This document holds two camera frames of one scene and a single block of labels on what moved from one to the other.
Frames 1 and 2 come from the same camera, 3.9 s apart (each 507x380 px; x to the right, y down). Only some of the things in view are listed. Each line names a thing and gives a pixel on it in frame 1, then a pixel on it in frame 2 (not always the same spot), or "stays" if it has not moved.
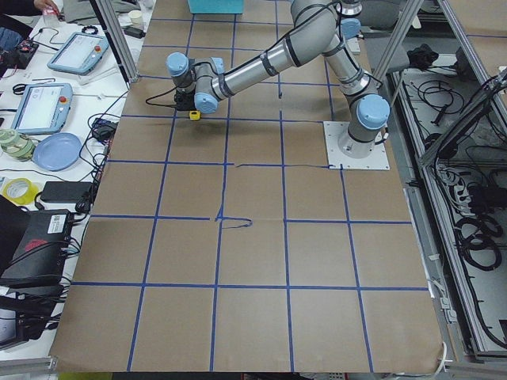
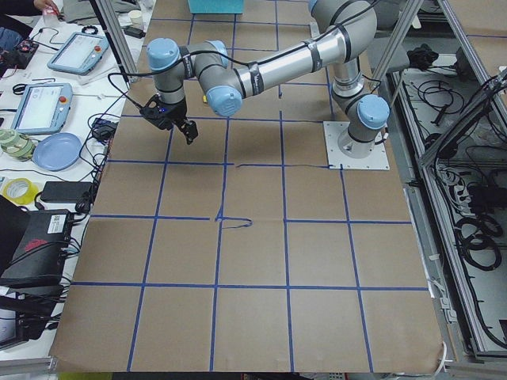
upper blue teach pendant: [79, 53] stays
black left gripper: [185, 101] -> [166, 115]
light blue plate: [58, 151] stays
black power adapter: [71, 191] stays
